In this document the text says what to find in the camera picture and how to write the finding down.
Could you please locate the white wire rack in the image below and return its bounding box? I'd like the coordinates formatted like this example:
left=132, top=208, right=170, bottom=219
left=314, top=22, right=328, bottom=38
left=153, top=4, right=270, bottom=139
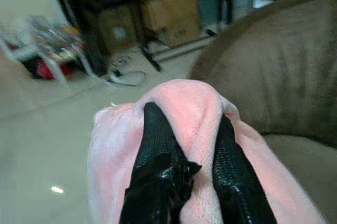
left=0, top=15, right=94, bottom=88

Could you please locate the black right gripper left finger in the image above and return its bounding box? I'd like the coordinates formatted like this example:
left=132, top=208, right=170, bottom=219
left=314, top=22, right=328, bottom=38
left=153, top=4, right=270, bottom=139
left=118, top=102, right=203, bottom=224

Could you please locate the red bag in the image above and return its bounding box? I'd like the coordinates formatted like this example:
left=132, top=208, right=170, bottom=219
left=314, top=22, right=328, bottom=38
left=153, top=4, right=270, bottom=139
left=33, top=58, right=74, bottom=80

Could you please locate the dark cardboard box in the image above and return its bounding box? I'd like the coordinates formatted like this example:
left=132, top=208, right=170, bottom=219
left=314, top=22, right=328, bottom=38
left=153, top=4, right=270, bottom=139
left=96, top=5, right=139, bottom=55

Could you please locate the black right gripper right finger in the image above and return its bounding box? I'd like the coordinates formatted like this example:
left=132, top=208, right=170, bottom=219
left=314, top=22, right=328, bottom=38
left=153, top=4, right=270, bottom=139
left=212, top=115, right=277, bottom=224

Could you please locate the white power strip with cable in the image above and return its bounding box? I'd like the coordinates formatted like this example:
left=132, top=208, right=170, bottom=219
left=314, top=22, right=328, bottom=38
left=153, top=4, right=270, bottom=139
left=105, top=67, right=146, bottom=87

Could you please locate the brown fabric sofa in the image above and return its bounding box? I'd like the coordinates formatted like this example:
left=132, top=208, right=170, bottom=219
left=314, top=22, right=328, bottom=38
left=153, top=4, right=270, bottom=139
left=190, top=0, right=337, bottom=224

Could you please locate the large cardboard box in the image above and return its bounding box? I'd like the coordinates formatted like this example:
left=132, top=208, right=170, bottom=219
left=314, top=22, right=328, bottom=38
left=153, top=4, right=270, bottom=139
left=139, top=0, right=202, bottom=47

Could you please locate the pink fleece pillow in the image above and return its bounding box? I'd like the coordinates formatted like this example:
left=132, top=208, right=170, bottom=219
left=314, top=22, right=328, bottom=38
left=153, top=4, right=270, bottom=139
left=87, top=78, right=329, bottom=224

